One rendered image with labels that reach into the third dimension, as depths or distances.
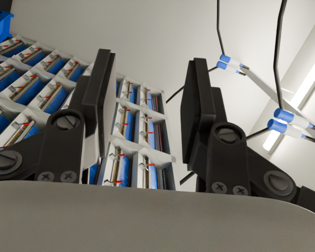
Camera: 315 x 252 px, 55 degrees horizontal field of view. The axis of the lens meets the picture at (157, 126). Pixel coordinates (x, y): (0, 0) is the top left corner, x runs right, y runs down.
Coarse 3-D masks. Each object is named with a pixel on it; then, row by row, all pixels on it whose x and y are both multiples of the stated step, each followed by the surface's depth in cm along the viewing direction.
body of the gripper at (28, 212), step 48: (0, 192) 7; (48, 192) 7; (96, 192) 7; (144, 192) 7; (192, 192) 8; (0, 240) 6; (48, 240) 6; (96, 240) 6; (144, 240) 6; (192, 240) 6; (240, 240) 7; (288, 240) 7
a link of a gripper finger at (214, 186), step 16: (224, 128) 10; (240, 128) 10; (208, 144) 10; (224, 144) 10; (240, 144) 10; (208, 160) 10; (224, 160) 9; (240, 160) 9; (208, 176) 9; (224, 176) 9; (240, 176) 9; (208, 192) 8; (224, 192) 8; (240, 192) 8
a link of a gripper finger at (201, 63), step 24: (192, 72) 12; (192, 96) 12; (216, 96) 13; (192, 120) 11; (216, 120) 12; (192, 144) 12; (192, 168) 12; (264, 168) 10; (264, 192) 9; (288, 192) 9
